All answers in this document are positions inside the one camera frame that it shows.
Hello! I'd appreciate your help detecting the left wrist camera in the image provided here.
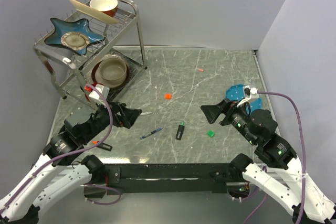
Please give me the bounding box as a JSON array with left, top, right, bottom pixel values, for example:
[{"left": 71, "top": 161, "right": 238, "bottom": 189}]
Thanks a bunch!
[{"left": 84, "top": 83, "right": 110, "bottom": 104}]

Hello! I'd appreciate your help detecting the white and red bowl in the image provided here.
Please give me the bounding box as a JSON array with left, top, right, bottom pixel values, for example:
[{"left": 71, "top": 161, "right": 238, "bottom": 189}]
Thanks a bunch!
[{"left": 89, "top": 0, "right": 118, "bottom": 17}]

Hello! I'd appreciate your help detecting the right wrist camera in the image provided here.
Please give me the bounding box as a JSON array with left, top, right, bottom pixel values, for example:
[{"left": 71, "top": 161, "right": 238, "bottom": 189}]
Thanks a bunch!
[{"left": 237, "top": 85, "right": 259, "bottom": 107}]

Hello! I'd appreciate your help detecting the steel dish rack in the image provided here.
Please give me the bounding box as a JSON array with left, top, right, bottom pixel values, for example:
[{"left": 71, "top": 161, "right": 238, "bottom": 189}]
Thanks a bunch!
[{"left": 33, "top": 0, "right": 147, "bottom": 109}]

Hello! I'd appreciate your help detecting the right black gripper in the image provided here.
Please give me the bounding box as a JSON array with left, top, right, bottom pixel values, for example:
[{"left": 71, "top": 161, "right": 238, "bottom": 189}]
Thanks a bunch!
[{"left": 199, "top": 96, "right": 257, "bottom": 144}]

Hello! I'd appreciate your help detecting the grey ceramic bowl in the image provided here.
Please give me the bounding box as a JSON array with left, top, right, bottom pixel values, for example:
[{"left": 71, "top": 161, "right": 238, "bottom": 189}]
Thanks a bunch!
[{"left": 94, "top": 57, "right": 128, "bottom": 89}]

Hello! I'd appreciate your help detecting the small round patterned saucer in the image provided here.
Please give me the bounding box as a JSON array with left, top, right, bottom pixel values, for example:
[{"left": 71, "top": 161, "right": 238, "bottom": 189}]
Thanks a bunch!
[{"left": 60, "top": 31, "right": 89, "bottom": 50}]

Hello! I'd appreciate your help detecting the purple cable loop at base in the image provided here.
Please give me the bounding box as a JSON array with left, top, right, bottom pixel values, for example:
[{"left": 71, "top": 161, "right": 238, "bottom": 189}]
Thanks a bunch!
[{"left": 83, "top": 183, "right": 123, "bottom": 206}]

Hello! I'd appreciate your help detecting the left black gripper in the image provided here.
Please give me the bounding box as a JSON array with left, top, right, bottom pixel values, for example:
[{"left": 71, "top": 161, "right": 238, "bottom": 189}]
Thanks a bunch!
[{"left": 81, "top": 97, "right": 142, "bottom": 143}]

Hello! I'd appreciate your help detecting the green highlighter cap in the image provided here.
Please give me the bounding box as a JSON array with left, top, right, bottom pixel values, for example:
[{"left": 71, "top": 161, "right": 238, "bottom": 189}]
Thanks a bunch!
[{"left": 207, "top": 130, "right": 215, "bottom": 137}]

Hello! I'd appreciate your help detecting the blue polka-dot plate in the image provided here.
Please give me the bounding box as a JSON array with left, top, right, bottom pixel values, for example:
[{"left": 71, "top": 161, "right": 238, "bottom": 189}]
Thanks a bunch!
[{"left": 225, "top": 84, "right": 263, "bottom": 114}]

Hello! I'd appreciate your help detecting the black base frame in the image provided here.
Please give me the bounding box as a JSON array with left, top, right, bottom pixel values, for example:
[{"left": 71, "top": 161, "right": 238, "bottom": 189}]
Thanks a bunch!
[{"left": 83, "top": 162, "right": 259, "bottom": 200}]

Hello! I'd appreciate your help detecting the dark red plate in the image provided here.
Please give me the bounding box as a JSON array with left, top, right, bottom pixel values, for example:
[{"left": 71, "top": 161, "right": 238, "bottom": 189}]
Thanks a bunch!
[{"left": 91, "top": 60, "right": 130, "bottom": 88}]

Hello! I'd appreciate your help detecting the red cup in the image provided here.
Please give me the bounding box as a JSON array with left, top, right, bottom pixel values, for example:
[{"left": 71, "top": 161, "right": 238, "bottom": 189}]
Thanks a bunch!
[{"left": 84, "top": 92, "right": 90, "bottom": 102}]

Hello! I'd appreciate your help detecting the blue pen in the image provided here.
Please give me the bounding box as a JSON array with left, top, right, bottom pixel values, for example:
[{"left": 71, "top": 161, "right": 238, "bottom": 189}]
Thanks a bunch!
[{"left": 140, "top": 127, "right": 163, "bottom": 140}]

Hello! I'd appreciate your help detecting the black green-tipped highlighter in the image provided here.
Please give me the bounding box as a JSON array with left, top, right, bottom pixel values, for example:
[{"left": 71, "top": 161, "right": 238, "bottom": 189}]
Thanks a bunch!
[{"left": 175, "top": 121, "right": 185, "bottom": 141}]

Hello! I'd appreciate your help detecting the blue star-shaped dish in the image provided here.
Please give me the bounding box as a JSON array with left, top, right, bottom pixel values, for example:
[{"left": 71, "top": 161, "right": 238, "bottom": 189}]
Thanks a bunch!
[{"left": 44, "top": 18, "right": 105, "bottom": 55}]

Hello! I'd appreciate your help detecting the beige oval plate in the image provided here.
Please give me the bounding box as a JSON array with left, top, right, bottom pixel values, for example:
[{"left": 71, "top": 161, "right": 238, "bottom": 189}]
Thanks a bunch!
[{"left": 69, "top": 0, "right": 119, "bottom": 25}]

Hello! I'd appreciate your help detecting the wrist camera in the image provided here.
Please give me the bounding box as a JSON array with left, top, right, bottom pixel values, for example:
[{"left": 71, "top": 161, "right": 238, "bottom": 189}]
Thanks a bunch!
[
  {"left": 237, "top": 85, "right": 259, "bottom": 107},
  {"left": 84, "top": 83, "right": 110, "bottom": 104}
]

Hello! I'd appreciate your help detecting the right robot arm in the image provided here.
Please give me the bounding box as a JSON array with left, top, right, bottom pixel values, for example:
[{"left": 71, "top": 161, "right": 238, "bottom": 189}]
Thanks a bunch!
[{"left": 201, "top": 99, "right": 335, "bottom": 223}]

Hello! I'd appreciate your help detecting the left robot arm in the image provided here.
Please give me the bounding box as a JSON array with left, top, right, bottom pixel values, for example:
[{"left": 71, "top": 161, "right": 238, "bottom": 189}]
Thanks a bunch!
[{"left": 1, "top": 102, "right": 142, "bottom": 223}]

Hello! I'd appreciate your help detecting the orange highlighter cap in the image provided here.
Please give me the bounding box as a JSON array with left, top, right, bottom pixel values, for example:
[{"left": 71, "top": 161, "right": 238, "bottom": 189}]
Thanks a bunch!
[{"left": 164, "top": 93, "right": 171, "bottom": 100}]

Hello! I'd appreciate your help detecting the black orange-tipped highlighter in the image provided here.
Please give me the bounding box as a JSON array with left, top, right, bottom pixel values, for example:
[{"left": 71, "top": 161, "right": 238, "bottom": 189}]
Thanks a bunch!
[{"left": 92, "top": 141, "right": 113, "bottom": 152}]

